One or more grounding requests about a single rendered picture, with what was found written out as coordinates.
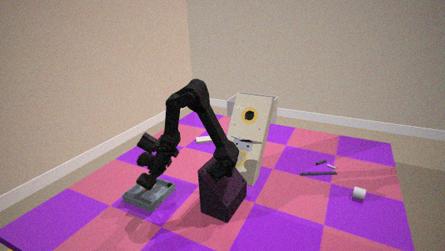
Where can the beige rectangular block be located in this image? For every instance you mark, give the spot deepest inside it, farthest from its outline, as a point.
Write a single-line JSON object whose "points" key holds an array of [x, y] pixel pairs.
{"points": [[203, 139]]}

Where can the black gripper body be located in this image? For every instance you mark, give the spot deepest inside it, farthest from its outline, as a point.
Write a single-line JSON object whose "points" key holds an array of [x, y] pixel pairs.
{"points": [[148, 180]]}

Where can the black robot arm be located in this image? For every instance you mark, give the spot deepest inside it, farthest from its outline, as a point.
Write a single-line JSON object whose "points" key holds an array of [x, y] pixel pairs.
{"points": [[195, 95]]}

